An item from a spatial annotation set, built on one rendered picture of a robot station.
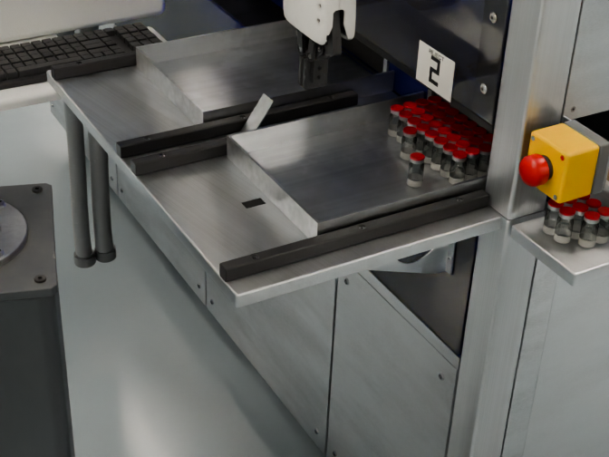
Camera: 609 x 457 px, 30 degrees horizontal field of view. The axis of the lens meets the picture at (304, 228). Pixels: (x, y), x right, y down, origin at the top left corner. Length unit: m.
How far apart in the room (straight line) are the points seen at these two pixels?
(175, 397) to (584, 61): 1.38
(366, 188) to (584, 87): 0.32
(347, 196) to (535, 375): 0.43
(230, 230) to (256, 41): 0.60
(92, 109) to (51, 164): 1.65
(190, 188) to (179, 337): 1.18
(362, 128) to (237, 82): 0.24
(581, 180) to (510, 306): 0.27
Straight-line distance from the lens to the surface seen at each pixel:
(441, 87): 1.61
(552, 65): 1.46
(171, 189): 1.58
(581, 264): 1.49
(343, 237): 1.45
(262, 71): 1.91
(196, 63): 1.93
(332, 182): 1.59
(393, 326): 1.89
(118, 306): 2.83
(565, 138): 1.45
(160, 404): 2.55
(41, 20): 2.24
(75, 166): 2.52
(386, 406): 2.00
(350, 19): 1.34
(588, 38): 1.49
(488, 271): 1.62
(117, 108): 1.80
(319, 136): 1.71
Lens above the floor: 1.69
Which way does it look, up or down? 33 degrees down
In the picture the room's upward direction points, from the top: 3 degrees clockwise
